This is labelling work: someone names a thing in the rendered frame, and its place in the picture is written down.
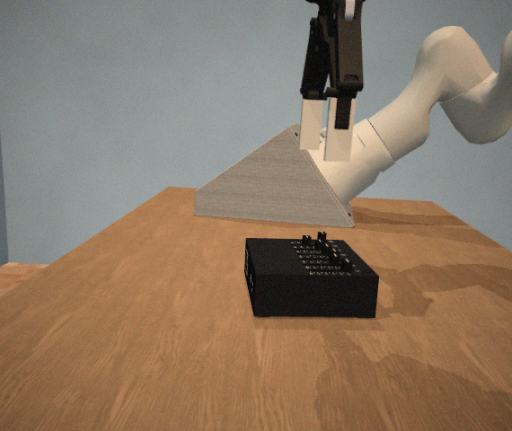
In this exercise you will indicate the black lighting desk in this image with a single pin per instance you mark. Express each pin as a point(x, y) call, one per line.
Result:
point(294, 278)

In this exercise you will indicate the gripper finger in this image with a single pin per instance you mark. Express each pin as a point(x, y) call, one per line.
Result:
point(344, 57)
point(316, 69)

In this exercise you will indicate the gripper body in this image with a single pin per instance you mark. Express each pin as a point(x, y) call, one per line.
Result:
point(326, 8)

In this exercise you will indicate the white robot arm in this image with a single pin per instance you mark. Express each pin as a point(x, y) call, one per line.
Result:
point(450, 67)

